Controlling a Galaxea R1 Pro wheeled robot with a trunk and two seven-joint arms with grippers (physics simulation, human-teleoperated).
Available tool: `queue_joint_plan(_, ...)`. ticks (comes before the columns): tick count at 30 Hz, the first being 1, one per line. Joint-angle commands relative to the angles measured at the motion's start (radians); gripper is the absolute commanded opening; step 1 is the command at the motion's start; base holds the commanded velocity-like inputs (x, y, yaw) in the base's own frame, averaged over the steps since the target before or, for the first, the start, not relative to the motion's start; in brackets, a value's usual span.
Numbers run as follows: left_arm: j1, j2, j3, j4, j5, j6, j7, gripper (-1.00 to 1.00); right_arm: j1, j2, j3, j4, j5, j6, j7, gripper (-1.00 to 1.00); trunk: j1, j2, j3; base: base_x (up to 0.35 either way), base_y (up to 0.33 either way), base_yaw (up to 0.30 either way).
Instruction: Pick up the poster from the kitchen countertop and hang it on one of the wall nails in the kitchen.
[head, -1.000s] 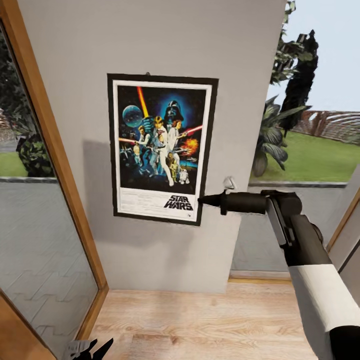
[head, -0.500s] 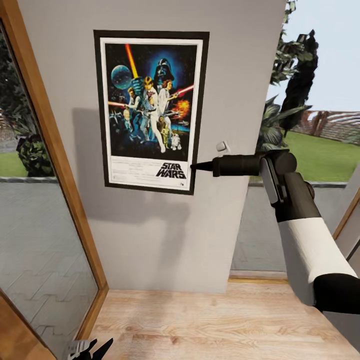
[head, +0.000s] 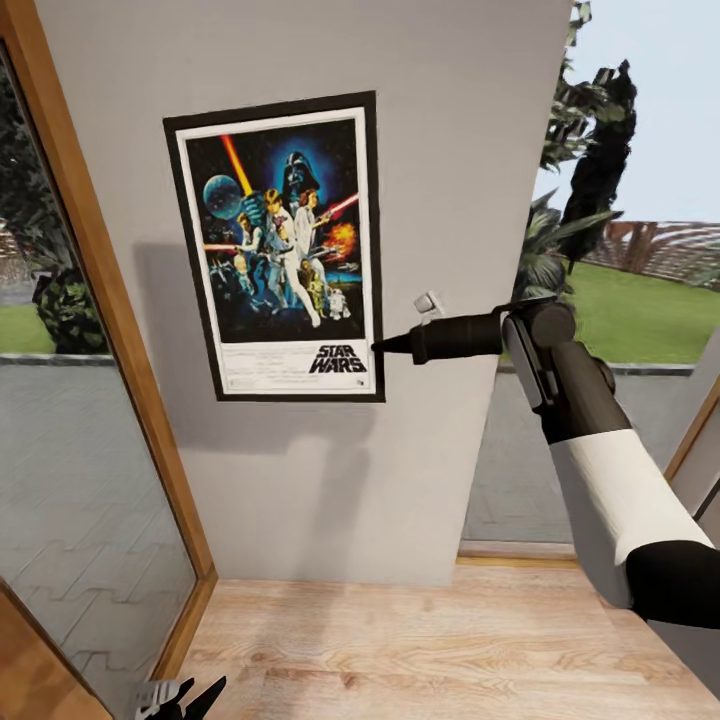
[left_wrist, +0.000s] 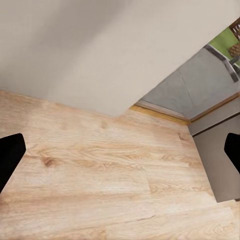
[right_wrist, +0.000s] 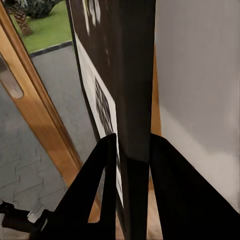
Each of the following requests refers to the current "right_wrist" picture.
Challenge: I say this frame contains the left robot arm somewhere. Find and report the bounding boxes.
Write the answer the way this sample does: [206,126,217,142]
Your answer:
[0,200,54,240]

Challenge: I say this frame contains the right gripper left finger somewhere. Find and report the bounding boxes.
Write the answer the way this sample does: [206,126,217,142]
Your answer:
[37,133,117,240]

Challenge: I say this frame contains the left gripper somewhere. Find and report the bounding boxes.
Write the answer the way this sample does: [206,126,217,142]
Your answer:
[13,209,54,240]

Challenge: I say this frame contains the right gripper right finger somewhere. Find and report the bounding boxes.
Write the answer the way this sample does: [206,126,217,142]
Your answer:
[149,133,240,240]

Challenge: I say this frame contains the poster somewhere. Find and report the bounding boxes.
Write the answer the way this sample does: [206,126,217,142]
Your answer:
[65,0,156,240]

